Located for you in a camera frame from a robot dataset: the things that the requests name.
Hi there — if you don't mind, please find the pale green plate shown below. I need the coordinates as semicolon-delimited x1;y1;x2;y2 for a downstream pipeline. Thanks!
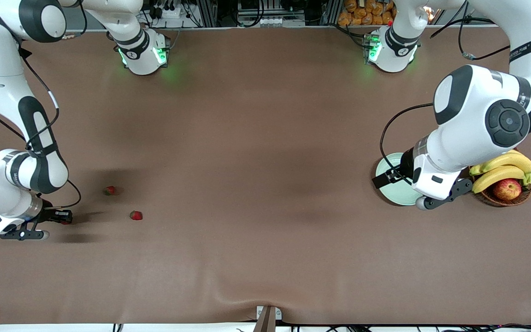
375;152;425;207

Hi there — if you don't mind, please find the brown wicker basket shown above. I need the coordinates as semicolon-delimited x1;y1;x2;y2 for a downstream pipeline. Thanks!
471;178;531;208

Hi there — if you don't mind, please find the red apple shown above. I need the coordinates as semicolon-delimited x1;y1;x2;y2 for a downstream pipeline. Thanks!
493;178;523;201

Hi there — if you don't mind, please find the large table cover mat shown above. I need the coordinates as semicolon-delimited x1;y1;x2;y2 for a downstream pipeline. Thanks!
0;25;531;326

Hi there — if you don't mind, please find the bag of orange buns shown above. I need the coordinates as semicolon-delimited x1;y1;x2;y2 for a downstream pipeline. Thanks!
338;0;397;26

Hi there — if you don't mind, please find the brown wooden bar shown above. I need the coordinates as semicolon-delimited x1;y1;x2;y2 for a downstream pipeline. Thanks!
253;306;277;332

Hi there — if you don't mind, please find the white power strip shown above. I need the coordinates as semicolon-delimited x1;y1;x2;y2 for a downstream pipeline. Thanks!
153;4;184;19

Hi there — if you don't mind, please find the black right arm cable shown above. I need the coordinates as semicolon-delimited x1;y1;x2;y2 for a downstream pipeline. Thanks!
0;44;83;210

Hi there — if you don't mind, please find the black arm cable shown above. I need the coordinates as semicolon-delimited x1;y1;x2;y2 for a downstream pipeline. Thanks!
380;14;513;180
0;44;83;210

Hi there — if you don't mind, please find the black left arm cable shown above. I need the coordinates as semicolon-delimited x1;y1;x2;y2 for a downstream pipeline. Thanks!
380;14;513;180

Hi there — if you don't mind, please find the metal table edge bracket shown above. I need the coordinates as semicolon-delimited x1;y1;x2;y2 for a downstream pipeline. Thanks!
256;306;283;320

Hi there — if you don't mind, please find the aluminium frame post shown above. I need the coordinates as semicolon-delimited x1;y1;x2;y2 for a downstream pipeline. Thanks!
200;0;218;27
323;0;342;26

